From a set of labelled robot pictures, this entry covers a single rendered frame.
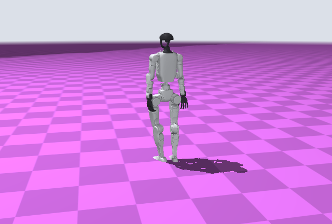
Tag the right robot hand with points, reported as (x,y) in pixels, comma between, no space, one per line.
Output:
(183,100)

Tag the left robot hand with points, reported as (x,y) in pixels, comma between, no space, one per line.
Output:
(149,103)

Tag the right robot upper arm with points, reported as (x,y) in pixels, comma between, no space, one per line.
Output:
(179,73)

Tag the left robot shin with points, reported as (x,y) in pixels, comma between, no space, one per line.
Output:
(159,138)

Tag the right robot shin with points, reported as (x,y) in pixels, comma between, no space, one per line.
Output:
(174,142)

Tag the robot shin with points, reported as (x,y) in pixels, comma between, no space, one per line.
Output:
(174,142)
(159,138)

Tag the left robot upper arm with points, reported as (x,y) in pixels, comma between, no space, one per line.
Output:
(153,58)

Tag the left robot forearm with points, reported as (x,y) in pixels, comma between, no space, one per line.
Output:
(149,88)

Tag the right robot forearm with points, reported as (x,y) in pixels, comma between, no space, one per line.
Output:
(181,85)

